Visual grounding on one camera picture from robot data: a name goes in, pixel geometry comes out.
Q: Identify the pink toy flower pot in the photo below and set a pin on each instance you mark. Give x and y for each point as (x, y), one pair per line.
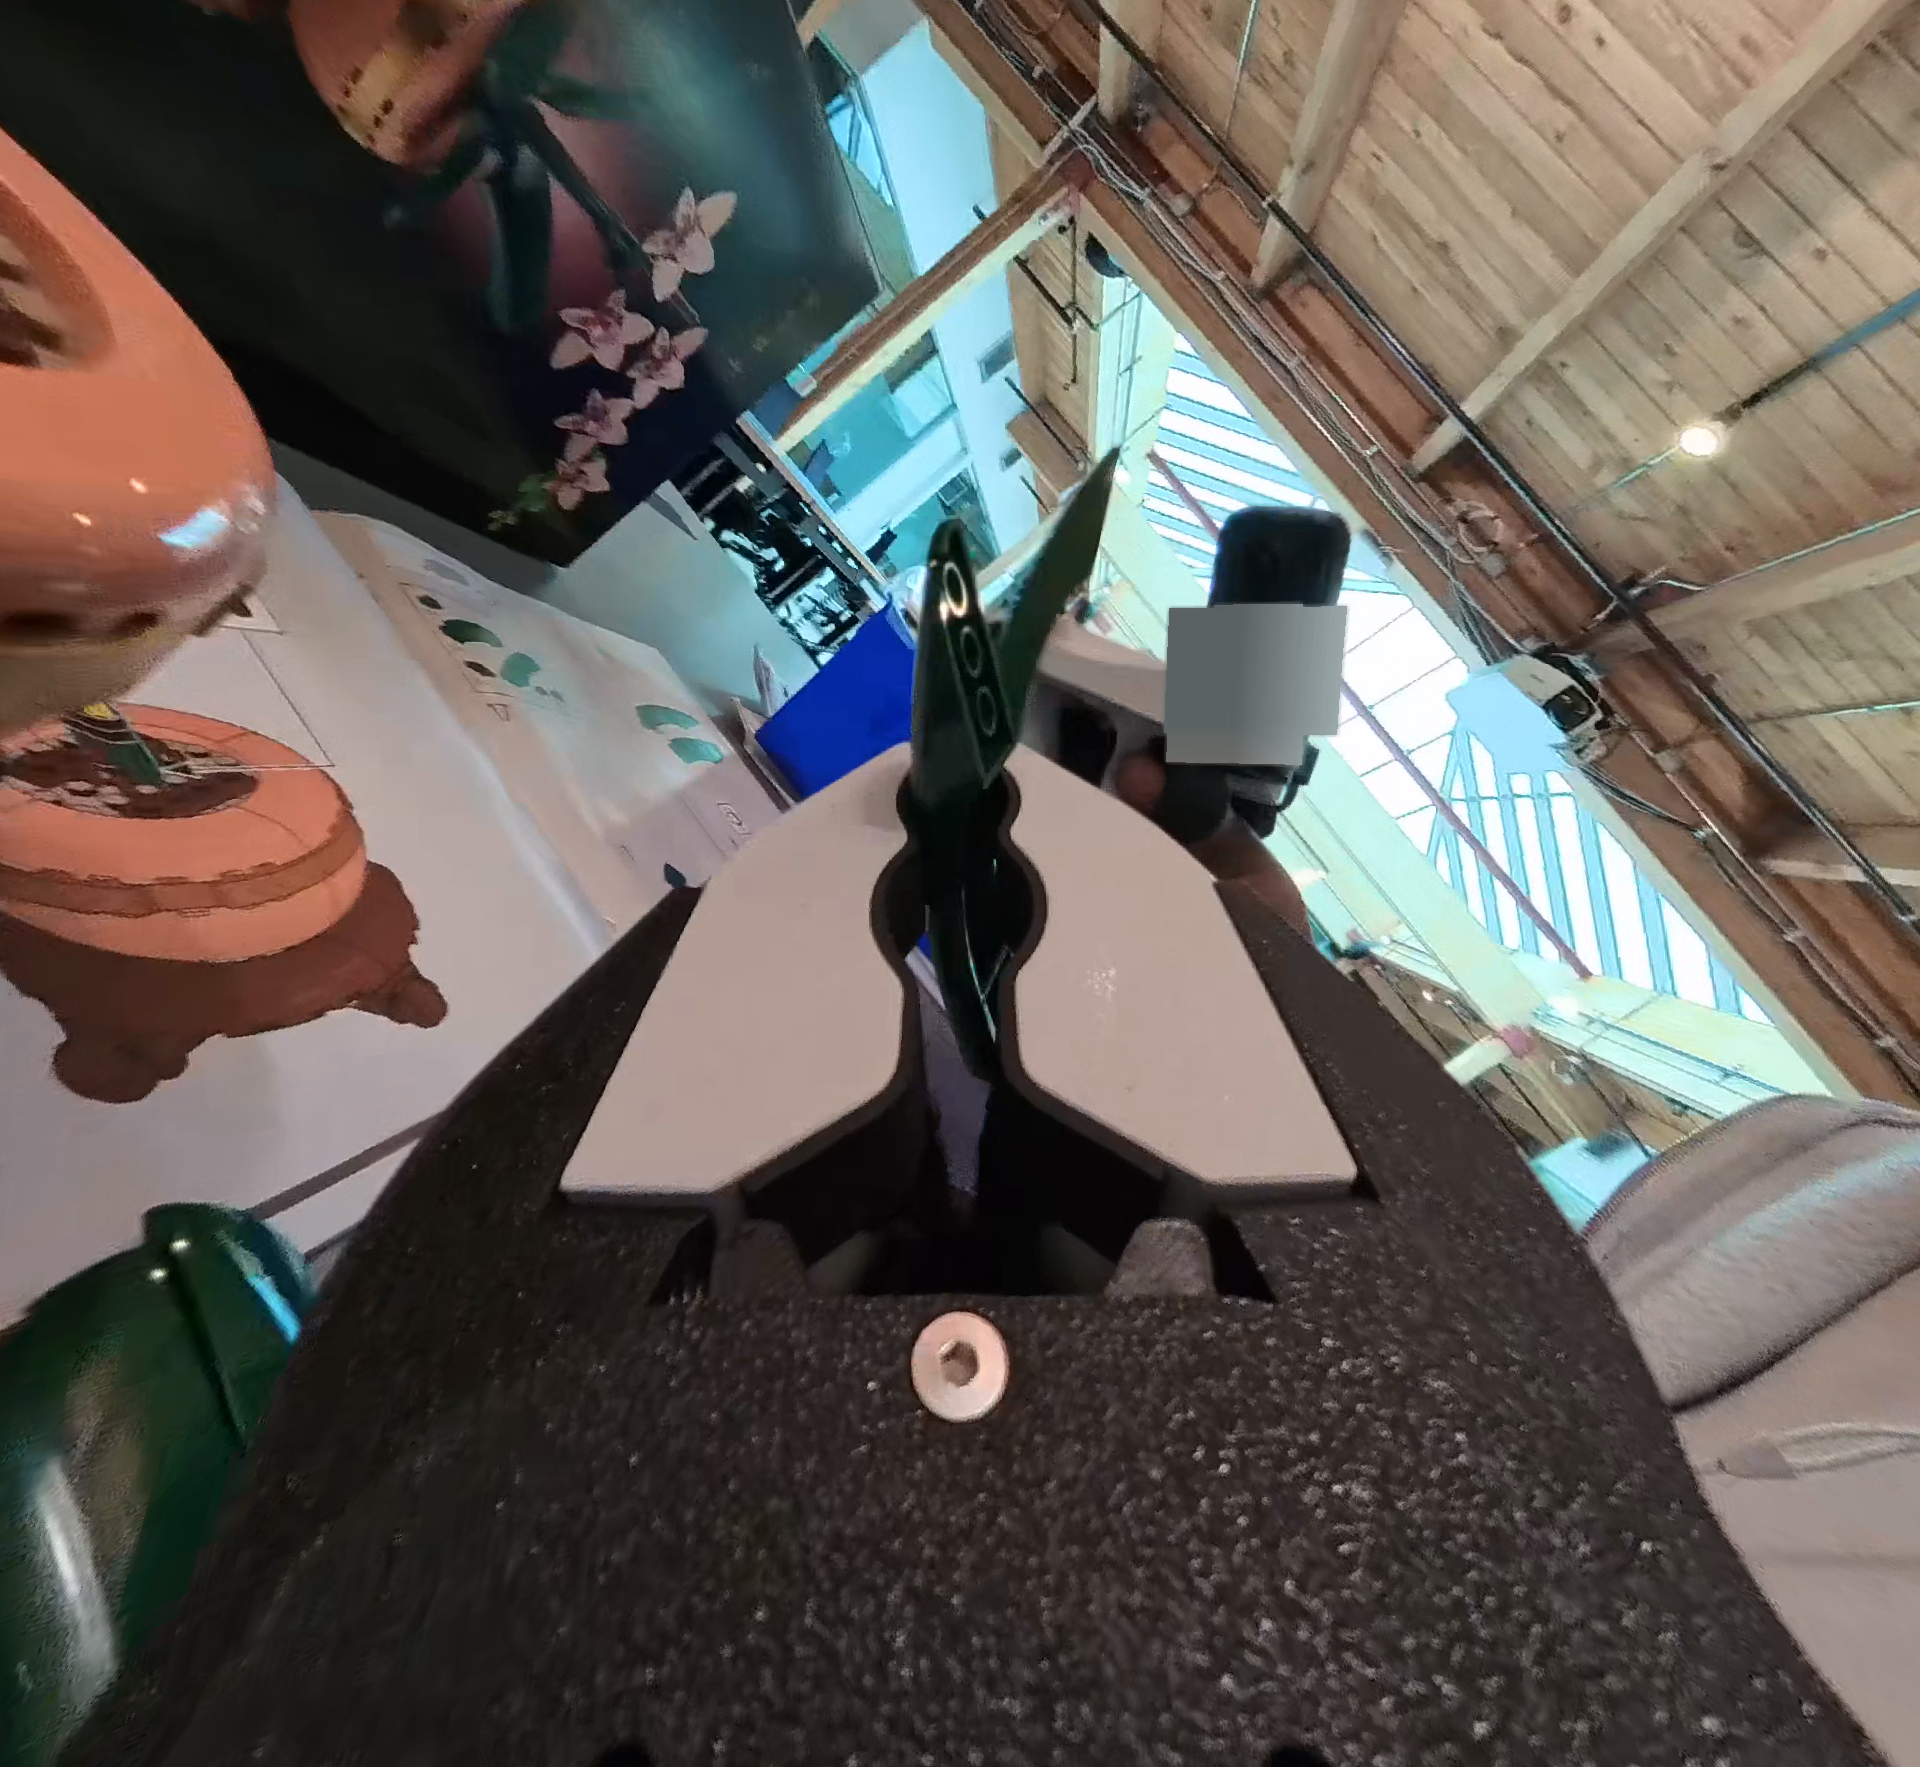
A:
(105, 446)

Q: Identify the person in white hoodie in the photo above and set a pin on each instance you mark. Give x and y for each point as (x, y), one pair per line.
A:
(1786, 1273)

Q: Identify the blue plastic bin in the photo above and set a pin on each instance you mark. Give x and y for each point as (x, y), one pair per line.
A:
(839, 709)

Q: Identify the person's right hand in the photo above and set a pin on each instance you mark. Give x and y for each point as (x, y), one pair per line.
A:
(1252, 874)

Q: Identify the black dome camera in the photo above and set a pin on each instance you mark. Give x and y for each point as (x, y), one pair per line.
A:
(1102, 256)

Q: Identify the glossy dark green toy piece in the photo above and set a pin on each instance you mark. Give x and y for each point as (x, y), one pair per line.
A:
(105, 1421)

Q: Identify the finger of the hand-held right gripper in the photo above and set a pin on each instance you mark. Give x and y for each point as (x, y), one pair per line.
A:
(1102, 686)

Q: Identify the white security camera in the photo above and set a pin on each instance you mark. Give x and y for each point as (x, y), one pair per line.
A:
(1560, 698)

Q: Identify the black orchid printed box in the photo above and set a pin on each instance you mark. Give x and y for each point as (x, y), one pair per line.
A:
(299, 298)

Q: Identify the white instruction booklet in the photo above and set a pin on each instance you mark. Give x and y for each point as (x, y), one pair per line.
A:
(451, 748)

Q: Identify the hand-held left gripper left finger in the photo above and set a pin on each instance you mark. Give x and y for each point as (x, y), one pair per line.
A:
(749, 988)

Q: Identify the round ceiling lamp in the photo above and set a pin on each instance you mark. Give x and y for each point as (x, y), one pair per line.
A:
(1700, 439)

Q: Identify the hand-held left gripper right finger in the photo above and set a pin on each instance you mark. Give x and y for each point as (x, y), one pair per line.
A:
(1155, 1001)

